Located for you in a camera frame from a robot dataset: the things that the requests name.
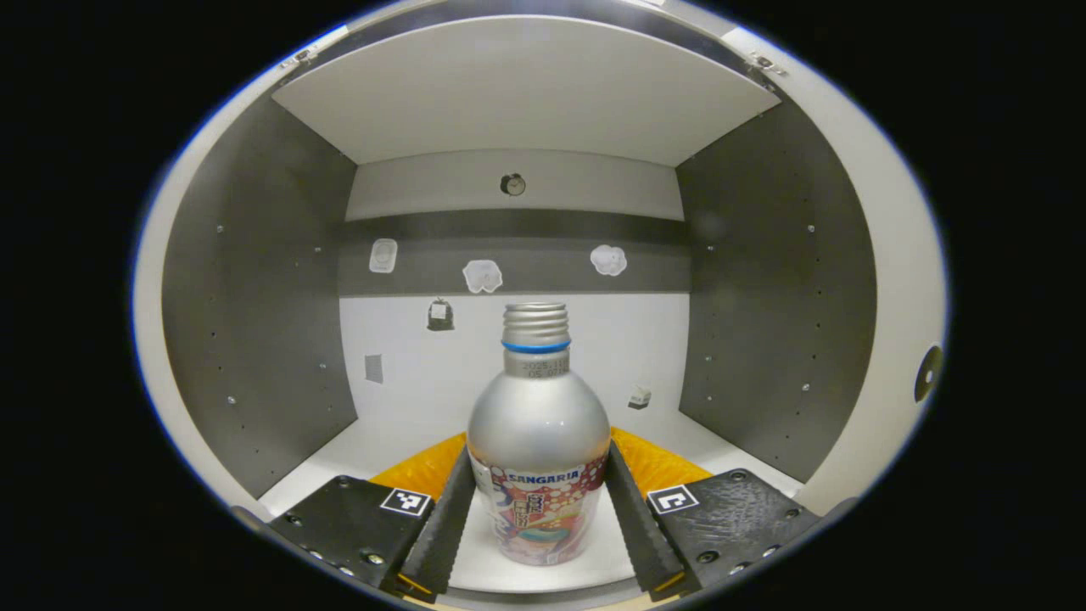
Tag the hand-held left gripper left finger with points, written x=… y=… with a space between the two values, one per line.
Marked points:
x=445 y=535

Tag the silver bottle with printed label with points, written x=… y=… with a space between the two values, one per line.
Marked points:
x=539 y=424

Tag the white cabinet door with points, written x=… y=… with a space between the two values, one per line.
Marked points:
x=151 y=339
x=899 y=297

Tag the metal door hinge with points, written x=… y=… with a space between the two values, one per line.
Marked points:
x=299 y=58
x=766 y=64

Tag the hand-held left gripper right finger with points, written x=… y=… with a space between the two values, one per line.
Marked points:
x=636 y=535

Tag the grey white cabinet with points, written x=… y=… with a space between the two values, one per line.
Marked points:
x=254 y=339

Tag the white cabinet shelf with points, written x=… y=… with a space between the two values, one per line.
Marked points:
x=407 y=424
x=526 y=85

